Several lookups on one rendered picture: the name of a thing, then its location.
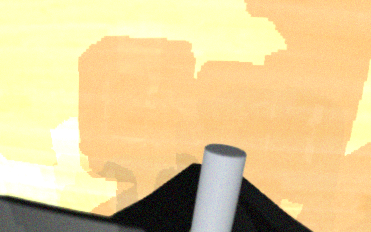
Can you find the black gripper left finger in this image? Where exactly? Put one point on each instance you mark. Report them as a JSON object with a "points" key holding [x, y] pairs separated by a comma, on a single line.
{"points": [[170, 208]]}

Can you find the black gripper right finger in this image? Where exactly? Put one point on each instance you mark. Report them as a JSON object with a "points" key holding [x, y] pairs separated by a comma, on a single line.
{"points": [[255, 212]]}

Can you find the grey cylinder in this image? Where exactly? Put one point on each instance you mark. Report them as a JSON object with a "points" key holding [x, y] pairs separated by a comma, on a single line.
{"points": [[219, 188]]}

